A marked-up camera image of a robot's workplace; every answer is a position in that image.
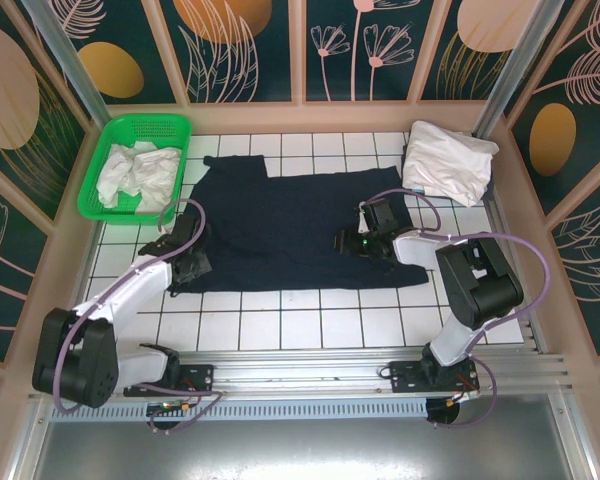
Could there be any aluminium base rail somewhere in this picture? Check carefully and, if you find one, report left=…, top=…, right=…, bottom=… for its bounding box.
left=177, top=348, right=577, bottom=399

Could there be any grey slotted cable duct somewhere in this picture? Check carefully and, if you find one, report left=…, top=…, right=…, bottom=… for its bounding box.
left=51, top=398, right=432, bottom=423

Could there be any navy blue t-shirt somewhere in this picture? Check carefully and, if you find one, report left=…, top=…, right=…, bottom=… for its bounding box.
left=172, top=153, right=430, bottom=297

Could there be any white crumpled t-shirt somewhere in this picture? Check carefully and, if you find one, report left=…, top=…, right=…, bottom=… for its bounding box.
left=95, top=140, right=183, bottom=209

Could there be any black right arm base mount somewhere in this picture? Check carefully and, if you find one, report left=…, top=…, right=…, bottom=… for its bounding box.
left=378, top=358, right=482, bottom=400

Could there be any white folded t-shirt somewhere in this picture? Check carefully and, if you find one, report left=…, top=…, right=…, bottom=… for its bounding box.
left=401, top=120, right=501, bottom=209

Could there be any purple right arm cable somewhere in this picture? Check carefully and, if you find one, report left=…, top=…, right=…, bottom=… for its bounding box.
left=363, top=188, right=552, bottom=432

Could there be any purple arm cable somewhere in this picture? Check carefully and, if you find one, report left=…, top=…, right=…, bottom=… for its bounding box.
left=363, top=188, right=552, bottom=432
left=52, top=198, right=227, bottom=436

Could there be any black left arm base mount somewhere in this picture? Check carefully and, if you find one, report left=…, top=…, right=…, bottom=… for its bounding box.
left=123, top=363, right=217, bottom=400

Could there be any green plastic basket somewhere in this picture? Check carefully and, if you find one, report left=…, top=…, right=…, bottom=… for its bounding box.
left=74, top=113, right=194, bottom=228

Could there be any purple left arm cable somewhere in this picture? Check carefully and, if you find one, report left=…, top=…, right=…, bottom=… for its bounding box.
left=52, top=198, right=227, bottom=436

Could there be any aluminium frame post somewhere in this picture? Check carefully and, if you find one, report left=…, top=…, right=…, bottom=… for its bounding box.
left=472, top=0, right=550, bottom=140
left=21, top=0, right=109, bottom=132

